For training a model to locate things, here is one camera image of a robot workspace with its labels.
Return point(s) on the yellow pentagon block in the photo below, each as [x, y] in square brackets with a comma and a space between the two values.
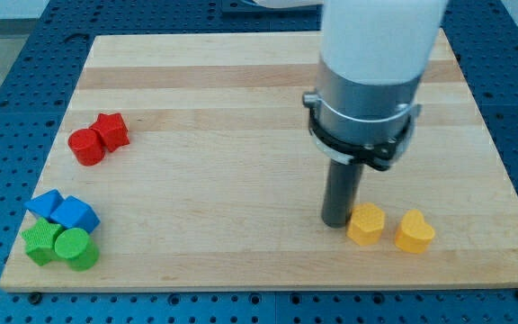
[366, 224]

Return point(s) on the blue cube block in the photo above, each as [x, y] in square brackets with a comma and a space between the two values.
[74, 213]

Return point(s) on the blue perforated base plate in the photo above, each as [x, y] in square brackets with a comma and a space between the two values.
[34, 97]

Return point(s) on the wooden board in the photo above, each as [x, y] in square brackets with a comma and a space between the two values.
[221, 186]

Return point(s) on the red star block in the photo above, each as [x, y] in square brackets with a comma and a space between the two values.
[112, 130]

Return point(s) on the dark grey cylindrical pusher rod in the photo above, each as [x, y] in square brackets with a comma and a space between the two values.
[341, 188]

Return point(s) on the yellow heart block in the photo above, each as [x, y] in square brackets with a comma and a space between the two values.
[414, 234]

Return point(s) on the silver flange with black clamp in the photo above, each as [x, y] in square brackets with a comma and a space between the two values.
[354, 123]

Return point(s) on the green star block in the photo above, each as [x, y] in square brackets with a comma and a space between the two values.
[40, 241]

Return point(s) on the blue triangle block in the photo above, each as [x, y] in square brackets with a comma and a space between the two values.
[45, 204]

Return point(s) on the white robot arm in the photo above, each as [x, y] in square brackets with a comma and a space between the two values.
[379, 42]

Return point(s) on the red cylinder block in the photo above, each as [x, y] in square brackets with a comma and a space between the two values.
[86, 147]

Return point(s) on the green cylinder block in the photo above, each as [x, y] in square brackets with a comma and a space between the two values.
[77, 249]

